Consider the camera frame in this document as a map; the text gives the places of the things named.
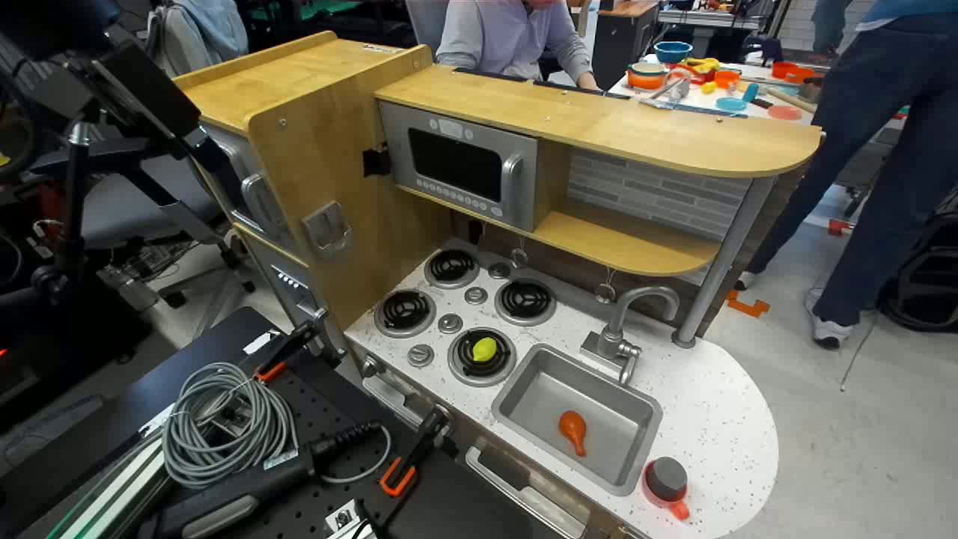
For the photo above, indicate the orange drumstick toy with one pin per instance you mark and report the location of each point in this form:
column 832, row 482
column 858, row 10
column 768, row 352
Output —
column 572, row 429

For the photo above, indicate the black toy stove burner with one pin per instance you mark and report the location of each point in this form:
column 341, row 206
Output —
column 461, row 364
column 453, row 268
column 525, row 299
column 405, row 313

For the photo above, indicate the yellow-green toy fruit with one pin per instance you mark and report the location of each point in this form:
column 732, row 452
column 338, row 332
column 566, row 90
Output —
column 485, row 349

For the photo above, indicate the gray toy sink basin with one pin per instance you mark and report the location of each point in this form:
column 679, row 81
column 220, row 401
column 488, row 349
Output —
column 557, row 385

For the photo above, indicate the silver toy faucet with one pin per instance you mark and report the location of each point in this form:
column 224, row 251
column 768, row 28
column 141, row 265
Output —
column 612, row 338

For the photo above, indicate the wooden toy kitchen playset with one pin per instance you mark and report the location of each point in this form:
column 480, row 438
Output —
column 319, row 130

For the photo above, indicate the orange toy bowl stack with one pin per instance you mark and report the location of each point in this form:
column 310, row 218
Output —
column 648, row 79

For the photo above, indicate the blue toy bowl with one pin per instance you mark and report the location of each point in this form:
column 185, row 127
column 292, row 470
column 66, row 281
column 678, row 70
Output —
column 670, row 49

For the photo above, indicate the yellow red toy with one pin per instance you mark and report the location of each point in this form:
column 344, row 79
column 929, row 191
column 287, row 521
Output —
column 702, row 66

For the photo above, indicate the orange toy plate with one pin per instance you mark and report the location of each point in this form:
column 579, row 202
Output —
column 790, row 72

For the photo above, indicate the silver stove knob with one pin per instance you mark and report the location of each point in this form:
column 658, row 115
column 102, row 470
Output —
column 497, row 269
column 449, row 320
column 420, row 353
column 476, row 295

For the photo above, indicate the black perforated robot table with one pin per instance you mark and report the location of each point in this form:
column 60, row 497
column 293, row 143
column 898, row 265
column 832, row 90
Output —
column 329, row 405

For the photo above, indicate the black orange bar clamp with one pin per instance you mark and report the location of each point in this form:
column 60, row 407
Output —
column 398, row 480
column 287, row 349

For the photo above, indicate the seated person lavender shirt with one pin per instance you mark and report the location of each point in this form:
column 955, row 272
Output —
column 497, row 34

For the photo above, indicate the white printed sticker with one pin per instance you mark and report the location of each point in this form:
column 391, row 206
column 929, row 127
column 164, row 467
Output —
column 349, row 521

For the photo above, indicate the dark gray device body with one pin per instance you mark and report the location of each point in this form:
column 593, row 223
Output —
column 239, row 494

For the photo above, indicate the small red floor object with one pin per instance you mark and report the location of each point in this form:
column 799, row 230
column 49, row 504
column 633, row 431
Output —
column 840, row 226

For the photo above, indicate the white table with toys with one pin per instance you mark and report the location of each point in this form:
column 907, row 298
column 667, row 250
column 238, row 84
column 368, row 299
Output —
column 798, row 97

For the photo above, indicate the dark flat panel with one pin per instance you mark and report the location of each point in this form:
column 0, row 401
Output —
column 145, row 90

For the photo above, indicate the black tripod pole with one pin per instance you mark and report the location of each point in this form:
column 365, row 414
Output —
column 75, row 197

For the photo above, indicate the standing person blue trousers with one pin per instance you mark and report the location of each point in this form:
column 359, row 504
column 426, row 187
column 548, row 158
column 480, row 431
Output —
column 886, row 120

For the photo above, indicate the white green striped rail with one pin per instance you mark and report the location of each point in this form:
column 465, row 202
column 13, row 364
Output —
column 105, row 494

